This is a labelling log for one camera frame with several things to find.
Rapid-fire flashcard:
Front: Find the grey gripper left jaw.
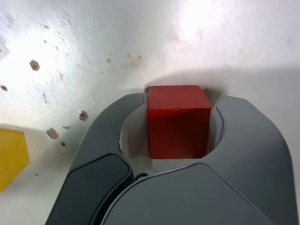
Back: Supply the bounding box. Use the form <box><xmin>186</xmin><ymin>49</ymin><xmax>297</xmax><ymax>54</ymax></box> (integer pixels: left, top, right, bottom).
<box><xmin>45</xmin><ymin>92</ymin><xmax>153</xmax><ymax>225</ymax></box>

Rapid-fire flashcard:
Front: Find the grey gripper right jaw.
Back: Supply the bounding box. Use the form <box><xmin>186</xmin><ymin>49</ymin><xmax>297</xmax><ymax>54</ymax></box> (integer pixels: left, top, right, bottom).
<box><xmin>91</xmin><ymin>95</ymin><xmax>295</xmax><ymax>225</ymax></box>

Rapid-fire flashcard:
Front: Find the red cube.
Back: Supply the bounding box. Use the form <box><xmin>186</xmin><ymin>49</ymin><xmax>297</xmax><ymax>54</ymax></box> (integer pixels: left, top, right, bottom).
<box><xmin>147</xmin><ymin>85</ymin><xmax>213</xmax><ymax>159</ymax></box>

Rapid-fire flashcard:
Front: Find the yellow cube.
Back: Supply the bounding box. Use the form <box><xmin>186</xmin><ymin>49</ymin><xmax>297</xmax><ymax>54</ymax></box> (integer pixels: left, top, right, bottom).
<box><xmin>0</xmin><ymin>127</ymin><xmax>30</xmax><ymax>194</ymax></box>

